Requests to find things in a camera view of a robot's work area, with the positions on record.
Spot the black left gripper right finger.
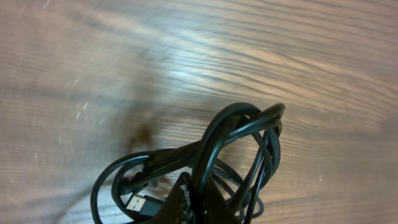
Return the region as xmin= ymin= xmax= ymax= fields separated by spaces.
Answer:
xmin=194 ymin=180 xmax=239 ymax=224

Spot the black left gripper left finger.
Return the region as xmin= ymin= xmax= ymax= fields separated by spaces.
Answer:
xmin=147 ymin=172 xmax=193 ymax=224

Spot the thin black cable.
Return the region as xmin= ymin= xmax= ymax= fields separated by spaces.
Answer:
xmin=211 ymin=130 xmax=271 ymax=224

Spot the black USB-A cable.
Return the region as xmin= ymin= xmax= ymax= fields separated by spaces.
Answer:
xmin=90 ymin=102 xmax=286 ymax=224

